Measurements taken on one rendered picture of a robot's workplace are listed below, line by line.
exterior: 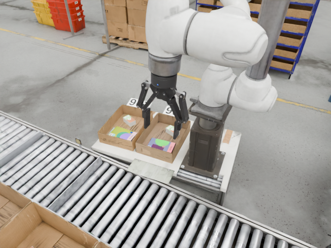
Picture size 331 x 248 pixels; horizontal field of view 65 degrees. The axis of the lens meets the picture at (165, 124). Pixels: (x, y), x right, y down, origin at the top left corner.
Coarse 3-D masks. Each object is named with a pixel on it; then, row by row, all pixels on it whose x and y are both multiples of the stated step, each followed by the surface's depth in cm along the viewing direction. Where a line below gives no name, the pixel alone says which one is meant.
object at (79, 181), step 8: (96, 160) 172; (88, 168) 166; (96, 168) 174; (80, 176) 161; (88, 176) 169; (72, 184) 157; (80, 184) 164; (64, 192) 152; (72, 192) 159; (56, 200) 148; (64, 200) 154; (48, 208) 144; (56, 208) 150
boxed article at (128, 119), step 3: (123, 117) 209; (126, 117) 209; (129, 117) 209; (123, 120) 211; (126, 120) 206; (129, 120) 206; (132, 120) 206; (126, 123) 209; (129, 123) 204; (132, 123) 206; (135, 123) 208
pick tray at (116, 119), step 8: (120, 112) 215; (128, 112) 218; (136, 112) 214; (152, 112) 207; (112, 120) 205; (120, 120) 213; (136, 120) 212; (104, 128) 196; (128, 128) 204; (136, 128) 204; (144, 128) 198; (104, 136) 187; (112, 136) 184; (136, 136) 186; (112, 144) 190; (120, 144) 186; (128, 144) 183
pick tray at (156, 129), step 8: (152, 120) 199; (160, 120) 210; (168, 120) 206; (152, 128) 203; (160, 128) 205; (184, 128) 205; (144, 136) 192; (152, 136) 197; (160, 136) 197; (168, 136) 197; (184, 136) 189; (136, 144) 180; (144, 144) 191; (176, 144) 191; (136, 152) 185; (144, 152) 181; (152, 152) 178; (160, 152) 174; (168, 152) 171; (176, 152) 180; (168, 160) 176
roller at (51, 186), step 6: (84, 156) 183; (72, 162) 178; (78, 162) 179; (66, 168) 174; (72, 168) 175; (60, 174) 170; (66, 174) 171; (54, 180) 166; (60, 180) 167; (48, 186) 162; (54, 186) 164; (42, 192) 159; (48, 192) 161; (36, 198) 155; (42, 198) 158
